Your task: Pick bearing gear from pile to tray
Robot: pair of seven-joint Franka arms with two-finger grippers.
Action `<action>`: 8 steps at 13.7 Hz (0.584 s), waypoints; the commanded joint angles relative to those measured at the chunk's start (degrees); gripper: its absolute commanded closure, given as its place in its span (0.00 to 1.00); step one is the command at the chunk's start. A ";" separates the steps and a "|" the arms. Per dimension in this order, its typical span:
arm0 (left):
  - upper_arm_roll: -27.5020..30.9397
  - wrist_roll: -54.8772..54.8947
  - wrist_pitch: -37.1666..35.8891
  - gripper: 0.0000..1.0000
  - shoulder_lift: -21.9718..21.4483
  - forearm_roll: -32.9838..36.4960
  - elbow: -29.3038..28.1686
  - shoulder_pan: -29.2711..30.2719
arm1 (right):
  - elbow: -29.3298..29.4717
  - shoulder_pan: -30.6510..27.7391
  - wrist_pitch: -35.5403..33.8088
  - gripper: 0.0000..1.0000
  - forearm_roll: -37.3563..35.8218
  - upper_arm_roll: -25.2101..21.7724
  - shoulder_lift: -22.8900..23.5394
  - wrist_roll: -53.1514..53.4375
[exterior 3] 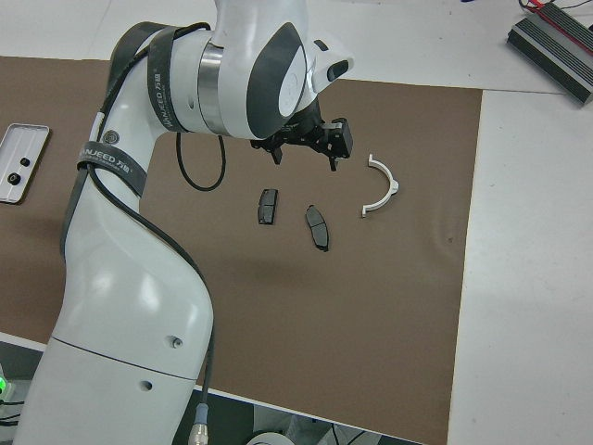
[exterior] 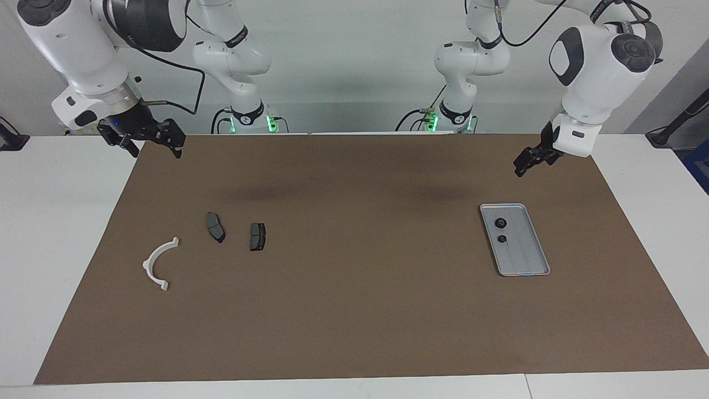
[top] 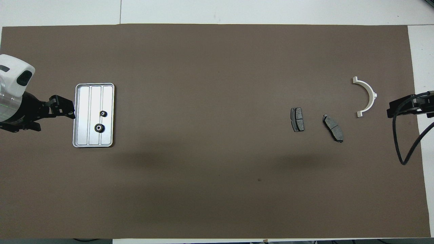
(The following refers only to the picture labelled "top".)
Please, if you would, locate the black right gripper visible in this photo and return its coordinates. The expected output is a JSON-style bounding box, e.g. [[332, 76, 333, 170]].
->
[[387, 90, 434, 119]]

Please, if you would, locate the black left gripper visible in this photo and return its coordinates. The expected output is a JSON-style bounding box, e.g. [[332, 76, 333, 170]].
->
[[0, 91, 76, 133]]

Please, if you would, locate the silver metal tray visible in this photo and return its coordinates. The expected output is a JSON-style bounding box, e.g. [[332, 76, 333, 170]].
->
[[72, 83, 115, 148]]

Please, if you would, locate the long dark brake pad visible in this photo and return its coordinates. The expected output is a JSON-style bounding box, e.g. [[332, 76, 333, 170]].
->
[[322, 114, 344, 143]]

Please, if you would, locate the short dark brake pad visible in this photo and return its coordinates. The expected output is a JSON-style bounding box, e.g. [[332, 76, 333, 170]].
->
[[290, 107, 305, 133]]

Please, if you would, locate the brown table mat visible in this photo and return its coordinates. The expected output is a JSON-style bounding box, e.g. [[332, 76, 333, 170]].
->
[[0, 23, 432, 240]]

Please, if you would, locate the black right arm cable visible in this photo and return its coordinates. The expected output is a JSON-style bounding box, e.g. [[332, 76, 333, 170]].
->
[[392, 91, 434, 166]]

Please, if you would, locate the white curved plastic bracket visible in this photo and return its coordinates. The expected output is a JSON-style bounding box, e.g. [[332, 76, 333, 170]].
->
[[352, 76, 378, 118]]

